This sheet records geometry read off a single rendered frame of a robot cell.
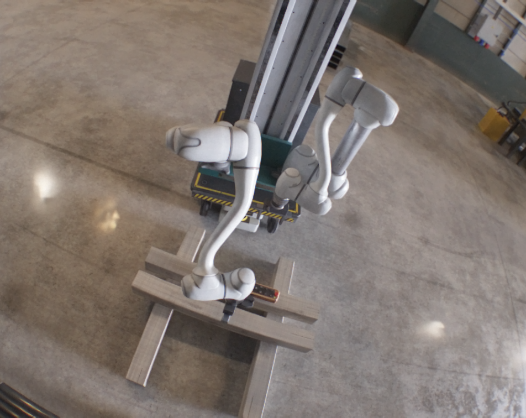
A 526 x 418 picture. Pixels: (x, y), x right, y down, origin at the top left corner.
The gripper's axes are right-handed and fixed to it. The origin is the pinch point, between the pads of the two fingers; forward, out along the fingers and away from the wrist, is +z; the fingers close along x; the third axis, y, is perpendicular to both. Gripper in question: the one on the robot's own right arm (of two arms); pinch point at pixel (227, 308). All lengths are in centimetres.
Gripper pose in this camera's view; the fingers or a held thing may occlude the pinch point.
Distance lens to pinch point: 154.0
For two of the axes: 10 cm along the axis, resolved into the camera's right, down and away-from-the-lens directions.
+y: -9.3, -3.5, -0.6
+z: -2.8, 6.1, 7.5
